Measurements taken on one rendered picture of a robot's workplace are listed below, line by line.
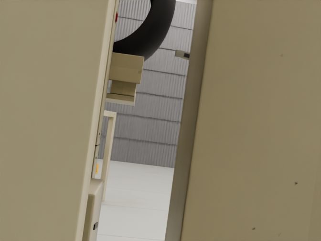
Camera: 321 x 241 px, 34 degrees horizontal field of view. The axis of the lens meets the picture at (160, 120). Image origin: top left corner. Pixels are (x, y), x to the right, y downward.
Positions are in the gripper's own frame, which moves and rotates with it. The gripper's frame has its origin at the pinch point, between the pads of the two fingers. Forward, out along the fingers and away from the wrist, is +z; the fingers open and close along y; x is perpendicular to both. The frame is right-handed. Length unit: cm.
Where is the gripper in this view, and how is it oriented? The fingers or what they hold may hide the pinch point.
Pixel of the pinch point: (183, 55)
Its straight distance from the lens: 212.3
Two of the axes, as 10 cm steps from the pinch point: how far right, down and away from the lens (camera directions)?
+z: -9.6, -2.7, -0.4
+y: 0.5, -0.1, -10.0
